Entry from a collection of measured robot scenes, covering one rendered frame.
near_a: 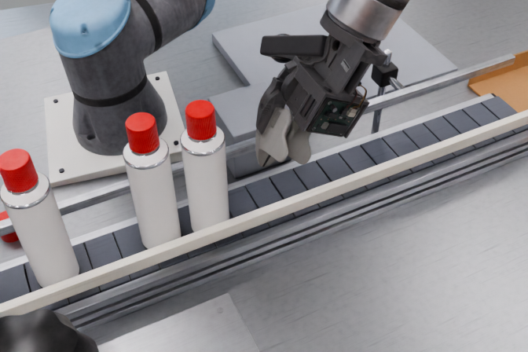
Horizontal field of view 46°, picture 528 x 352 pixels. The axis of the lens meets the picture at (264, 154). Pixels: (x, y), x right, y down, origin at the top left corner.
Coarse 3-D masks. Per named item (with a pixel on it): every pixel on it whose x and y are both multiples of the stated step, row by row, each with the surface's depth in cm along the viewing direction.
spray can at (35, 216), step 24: (0, 168) 63; (24, 168) 63; (0, 192) 66; (24, 192) 65; (48, 192) 67; (24, 216) 66; (48, 216) 68; (24, 240) 69; (48, 240) 70; (48, 264) 72; (72, 264) 75
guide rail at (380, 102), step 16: (480, 64) 95; (496, 64) 96; (432, 80) 93; (448, 80) 93; (464, 80) 95; (384, 96) 90; (400, 96) 90; (416, 96) 92; (368, 112) 90; (240, 144) 83; (176, 176) 80; (96, 192) 77; (112, 192) 77; (128, 192) 78; (64, 208) 75; (80, 208) 76; (0, 224) 73
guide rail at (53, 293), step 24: (504, 120) 93; (456, 144) 90; (384, 168) 86; (408, 168) 89; (312, 192) 83; (336, 192) 85; (240, 216) 80; (264, 216) 81; (192, 240) 78; (216, 240) 80; (120, 264) 75; (144, 264) 76; (48, 288) 72; (72, 288) 73; (0, 312) 70; (24, 312) 72
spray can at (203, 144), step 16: (192, 112) 69; (208, 112) 69; (192, 128) 69; (208, 128) 70; (192, 144) 71; (208, 144) 71; (224, 144) 72; (192, 160) 72; (208, 160) 72; (224, 160) 74; (192, 176) 74; (208, 176) 73; (224, 176) 75; (192, 192) 76; (208, 192) 75; (224, 192) 77; (192, 208) 78; (208, 208) 77; (224, 208) 79; (192, 224) 81; (208, 224) 79
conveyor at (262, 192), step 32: (416, 128) 97; (448, 128) 97; (320, 160) 92; (352, 160) 92; (384, 160) 92; (256, 192) 88; (288, 192) 88; (352, 192) 88; (96, 256) 80; (128, 256) 80; (192, 256) 80; (0, 288) 77; (32, 288) 77; (96, 288) 77
